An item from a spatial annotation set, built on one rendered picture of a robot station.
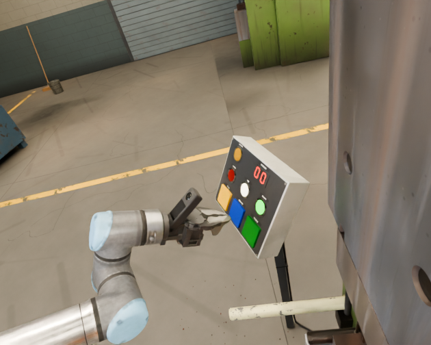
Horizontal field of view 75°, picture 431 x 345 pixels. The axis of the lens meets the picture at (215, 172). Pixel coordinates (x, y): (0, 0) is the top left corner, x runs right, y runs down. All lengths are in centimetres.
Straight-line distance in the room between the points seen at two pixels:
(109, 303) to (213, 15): 780
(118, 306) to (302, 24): 481
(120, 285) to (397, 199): 60
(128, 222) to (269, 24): 465
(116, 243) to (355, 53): 61
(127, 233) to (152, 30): 771
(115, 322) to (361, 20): 63
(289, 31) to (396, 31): 486
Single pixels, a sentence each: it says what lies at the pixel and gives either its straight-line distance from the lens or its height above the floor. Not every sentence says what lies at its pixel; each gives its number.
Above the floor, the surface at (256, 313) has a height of 64.
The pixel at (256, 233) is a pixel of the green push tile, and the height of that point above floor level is 103.
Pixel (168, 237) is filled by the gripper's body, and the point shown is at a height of 117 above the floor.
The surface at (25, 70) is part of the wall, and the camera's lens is 961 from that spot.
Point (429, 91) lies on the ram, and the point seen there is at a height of 164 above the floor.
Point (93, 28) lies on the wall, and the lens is 860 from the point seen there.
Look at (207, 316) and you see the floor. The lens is 197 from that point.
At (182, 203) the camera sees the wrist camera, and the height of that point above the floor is 124.
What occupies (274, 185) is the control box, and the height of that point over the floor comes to 117.
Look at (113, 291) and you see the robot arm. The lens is 71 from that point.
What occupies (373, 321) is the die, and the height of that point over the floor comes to 135.
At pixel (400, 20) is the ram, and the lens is 22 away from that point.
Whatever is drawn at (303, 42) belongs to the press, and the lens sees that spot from 516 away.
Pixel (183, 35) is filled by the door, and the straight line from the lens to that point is 822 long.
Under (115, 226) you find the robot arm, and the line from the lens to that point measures 70.
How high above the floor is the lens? 172
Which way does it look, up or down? 37 degrees down
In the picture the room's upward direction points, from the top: 17 degrees counter-clockwise
